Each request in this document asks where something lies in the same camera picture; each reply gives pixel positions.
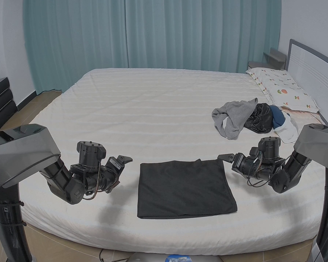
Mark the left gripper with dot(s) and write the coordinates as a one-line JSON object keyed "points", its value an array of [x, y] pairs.
{"points": [[113, 170]]}

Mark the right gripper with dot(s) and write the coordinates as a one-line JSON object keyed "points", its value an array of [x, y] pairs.
{"points": [[242, 164]]}

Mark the black T-shirt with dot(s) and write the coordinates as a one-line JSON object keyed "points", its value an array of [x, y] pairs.
{"points": [[183, 190]]}

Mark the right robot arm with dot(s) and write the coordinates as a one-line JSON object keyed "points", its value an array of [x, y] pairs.
{"points": [[303, 157]]}

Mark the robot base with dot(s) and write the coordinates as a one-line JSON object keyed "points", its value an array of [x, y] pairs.
{"points": [[166, 258]]}

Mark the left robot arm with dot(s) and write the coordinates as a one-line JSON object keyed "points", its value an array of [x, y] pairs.
{"points": [[30, 157]]}

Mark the grey garment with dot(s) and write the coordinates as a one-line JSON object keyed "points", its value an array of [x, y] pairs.
{"points": [[235, 116]]}

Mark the black shiny garment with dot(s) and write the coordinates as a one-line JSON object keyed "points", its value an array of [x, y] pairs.
{"points": [[259, 119]]}

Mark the dark blue garment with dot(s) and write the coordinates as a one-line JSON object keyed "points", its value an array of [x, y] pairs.
{"points": [[277, 117]]}

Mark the white garment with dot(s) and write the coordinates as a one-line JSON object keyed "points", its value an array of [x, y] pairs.
{"points": [[288, 131]]}

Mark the bed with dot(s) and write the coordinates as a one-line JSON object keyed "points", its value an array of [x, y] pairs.
{"points": [[153, 105]]}

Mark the white printed pillow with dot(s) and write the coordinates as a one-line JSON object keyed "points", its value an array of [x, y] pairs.
{"points": [[283, 87]]}

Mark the grey bedside table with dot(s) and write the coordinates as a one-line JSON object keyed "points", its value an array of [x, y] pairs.
{"points": [[272, 57]]}

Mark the blue-green curtain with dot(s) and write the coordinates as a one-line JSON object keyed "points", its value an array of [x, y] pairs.
{"points": [[202, 26], [76, 37]]}

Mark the black chest of drawers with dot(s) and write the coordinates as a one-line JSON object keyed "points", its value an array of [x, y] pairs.
{"points": [[1, 102]]}

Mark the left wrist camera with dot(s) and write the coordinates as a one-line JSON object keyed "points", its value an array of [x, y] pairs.
{"points": [[90, 154]]}

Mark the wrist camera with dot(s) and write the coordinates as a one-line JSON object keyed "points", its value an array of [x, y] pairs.
{"points": [[90, 154], [270, 147]]}

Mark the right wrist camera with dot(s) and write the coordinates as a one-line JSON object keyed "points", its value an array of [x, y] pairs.
{"points": [[270, 147]]}

